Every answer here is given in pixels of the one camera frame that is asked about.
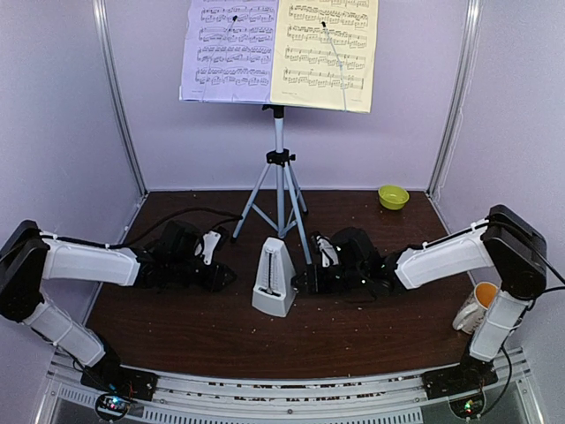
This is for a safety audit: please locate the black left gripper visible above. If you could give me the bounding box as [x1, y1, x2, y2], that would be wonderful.
[169, 257, 237, 292]

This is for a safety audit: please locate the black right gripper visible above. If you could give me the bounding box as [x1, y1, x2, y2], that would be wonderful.
[291, 263, 366, 295]

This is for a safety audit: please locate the white metronome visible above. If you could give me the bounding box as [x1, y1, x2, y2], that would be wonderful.
[252, 238, 296, 318]

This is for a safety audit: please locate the white folding music stand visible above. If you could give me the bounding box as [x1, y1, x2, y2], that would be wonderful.
[242, 100, 308, 241]

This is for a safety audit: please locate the yellow sheet music page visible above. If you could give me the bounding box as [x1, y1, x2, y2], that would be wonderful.
[270, 0, 379, 113]

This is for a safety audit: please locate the purple sheet music page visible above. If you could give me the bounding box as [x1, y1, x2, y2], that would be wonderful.
[179, 1, 278, 104]

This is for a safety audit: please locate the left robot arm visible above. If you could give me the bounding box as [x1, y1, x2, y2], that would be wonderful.
[1, 211, 240, 392]

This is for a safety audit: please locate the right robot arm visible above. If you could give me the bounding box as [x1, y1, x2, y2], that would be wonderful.
[291, 205, 548, 390]

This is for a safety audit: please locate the green bowl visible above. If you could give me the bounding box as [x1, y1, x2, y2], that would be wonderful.
[378, 185, 410, 210]

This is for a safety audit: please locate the white mug orange inside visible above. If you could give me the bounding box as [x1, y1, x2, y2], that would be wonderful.
[452, 282, 499, 335]

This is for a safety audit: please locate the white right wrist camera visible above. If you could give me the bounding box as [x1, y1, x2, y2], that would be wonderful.
[311, 231, 339, 268]

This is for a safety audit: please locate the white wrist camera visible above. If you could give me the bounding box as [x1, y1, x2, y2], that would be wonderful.
[194, 226, 229, 266]
[311, 231, 339, 268]

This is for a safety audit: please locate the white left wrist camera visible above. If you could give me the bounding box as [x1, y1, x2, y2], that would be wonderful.
[194, 226, 229, 266]

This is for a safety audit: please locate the aluminium front rail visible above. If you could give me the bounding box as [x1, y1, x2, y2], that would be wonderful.
[43, 348, 535, 424]

